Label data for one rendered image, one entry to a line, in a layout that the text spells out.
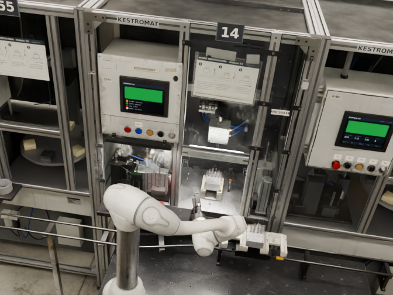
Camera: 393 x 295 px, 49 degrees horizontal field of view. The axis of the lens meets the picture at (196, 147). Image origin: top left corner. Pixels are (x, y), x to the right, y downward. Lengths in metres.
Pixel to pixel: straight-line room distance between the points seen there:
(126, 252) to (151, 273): 0.64
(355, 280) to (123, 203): 1.56
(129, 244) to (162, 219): 0.29
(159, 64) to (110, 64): 0.24
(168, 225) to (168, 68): 0.79
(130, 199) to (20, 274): 1.95
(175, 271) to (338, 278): 0.96
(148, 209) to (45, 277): 1.94
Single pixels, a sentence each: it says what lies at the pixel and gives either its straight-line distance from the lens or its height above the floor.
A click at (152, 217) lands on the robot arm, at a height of 1.52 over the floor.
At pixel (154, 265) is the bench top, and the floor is 0.68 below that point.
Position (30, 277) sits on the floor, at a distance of 3.54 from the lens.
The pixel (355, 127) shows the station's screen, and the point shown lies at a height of 1.63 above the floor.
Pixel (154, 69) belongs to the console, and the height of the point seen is 1.78.
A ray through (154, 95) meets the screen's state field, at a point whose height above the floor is 1.65.
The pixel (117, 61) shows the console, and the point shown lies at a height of 1.80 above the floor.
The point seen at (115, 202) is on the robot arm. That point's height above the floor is 1.49.
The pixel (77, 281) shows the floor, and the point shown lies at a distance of 3.45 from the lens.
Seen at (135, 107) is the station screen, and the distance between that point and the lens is 2.24.
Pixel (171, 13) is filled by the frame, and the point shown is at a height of 2.01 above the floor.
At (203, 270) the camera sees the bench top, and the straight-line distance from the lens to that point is 2.60.
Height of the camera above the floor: 2.68
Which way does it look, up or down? 35 degrees down
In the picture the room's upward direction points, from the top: 5 degrees clockwise
